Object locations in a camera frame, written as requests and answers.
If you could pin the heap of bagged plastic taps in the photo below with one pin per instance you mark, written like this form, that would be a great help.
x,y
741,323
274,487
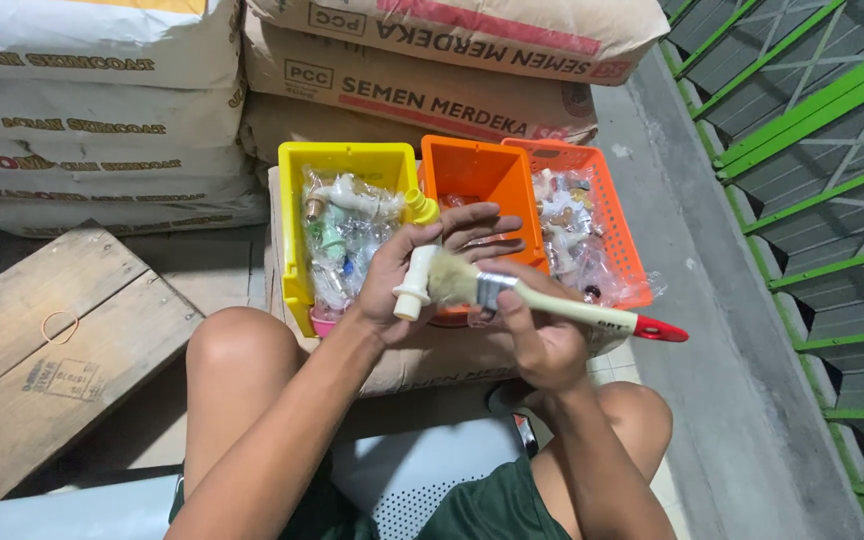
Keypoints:
x,y
342,225

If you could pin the black sandal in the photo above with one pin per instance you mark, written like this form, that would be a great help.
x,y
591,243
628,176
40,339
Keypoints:
x,y
503,397

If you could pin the stack of white sacks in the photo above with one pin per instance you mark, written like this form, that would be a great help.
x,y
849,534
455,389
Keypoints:
x,y
94,112

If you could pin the pink plastic cup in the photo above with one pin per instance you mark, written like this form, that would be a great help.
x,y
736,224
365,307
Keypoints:
x,y
322,322

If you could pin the person's left hand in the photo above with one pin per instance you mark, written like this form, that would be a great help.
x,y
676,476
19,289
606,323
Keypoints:
x,y
385,289

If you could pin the wooden pallet board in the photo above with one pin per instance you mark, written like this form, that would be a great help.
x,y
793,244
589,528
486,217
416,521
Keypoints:
x,y
49,360

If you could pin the solid orange plastic bin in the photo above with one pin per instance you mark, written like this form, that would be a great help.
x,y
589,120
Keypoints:
x,y
477,176

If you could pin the cream paintbrush with red tip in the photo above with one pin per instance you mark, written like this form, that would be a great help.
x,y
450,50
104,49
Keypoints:
x,y
589,313

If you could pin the stack of brown cement sacks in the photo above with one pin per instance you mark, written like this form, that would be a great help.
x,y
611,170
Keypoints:
x,y
439,67

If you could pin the person's right leg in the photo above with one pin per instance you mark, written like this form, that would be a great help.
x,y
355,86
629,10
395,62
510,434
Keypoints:
x,y
642,427

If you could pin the yellow plastic bin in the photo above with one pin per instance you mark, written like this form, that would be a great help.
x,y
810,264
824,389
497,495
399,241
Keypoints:
x,y
293,225

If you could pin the person's green shorts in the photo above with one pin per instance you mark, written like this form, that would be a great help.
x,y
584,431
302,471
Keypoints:
x,y
492,510

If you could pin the perforated grey metal seat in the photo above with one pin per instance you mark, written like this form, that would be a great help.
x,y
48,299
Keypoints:
x,y
417,472

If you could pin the green metal folding gate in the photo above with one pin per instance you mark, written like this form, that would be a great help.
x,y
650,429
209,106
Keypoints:
x,y
814,172

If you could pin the person's leg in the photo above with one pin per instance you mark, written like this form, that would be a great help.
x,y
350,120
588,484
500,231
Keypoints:
x,y
642,427
233,375

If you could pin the perforated orange plastic basket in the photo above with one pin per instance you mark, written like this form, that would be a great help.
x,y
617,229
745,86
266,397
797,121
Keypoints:
x,y
616,225

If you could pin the heap of bagged white taps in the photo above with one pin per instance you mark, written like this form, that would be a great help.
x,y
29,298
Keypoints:
x,y
571,225

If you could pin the tan rubber band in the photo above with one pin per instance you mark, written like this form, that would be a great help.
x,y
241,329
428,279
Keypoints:
x,y
43,324

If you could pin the person's right hand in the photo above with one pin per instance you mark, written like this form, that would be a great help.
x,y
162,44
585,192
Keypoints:
x,y
548,349

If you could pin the person's left leg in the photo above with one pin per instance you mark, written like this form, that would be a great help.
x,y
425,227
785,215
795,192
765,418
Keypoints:
x,y
233,375

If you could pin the brown cement sack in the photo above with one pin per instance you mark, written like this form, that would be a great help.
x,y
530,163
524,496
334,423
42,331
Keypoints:
x,y
432,364

